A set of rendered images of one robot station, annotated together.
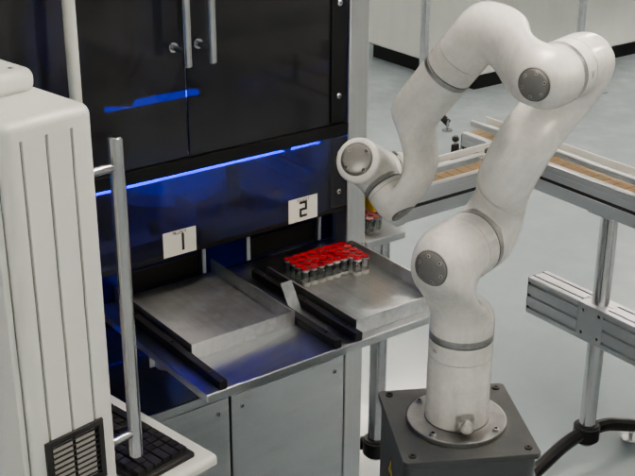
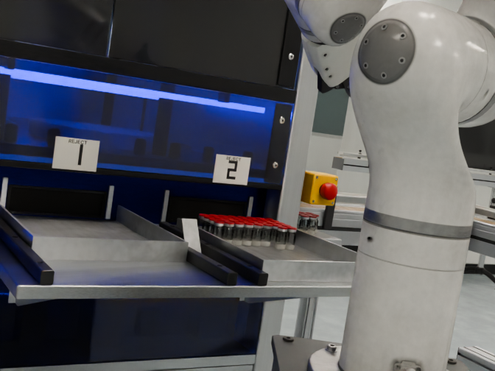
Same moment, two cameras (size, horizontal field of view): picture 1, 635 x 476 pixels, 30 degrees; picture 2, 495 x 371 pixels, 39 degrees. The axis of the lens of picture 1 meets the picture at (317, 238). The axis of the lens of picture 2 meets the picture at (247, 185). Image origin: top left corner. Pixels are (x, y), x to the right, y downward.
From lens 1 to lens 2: 147 cm
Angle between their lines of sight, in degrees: 18
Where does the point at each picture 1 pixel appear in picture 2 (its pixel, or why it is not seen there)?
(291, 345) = (171, 272)
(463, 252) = (446, 26)
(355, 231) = (287, 219)
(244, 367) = (93, 275)
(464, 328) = (427, 191)
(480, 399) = (437, 338)
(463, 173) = not seen: hidden behind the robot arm
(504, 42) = not seen: outside the picture
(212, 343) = (64, 245)
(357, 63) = not seen: hidden behind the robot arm
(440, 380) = (373, 289)
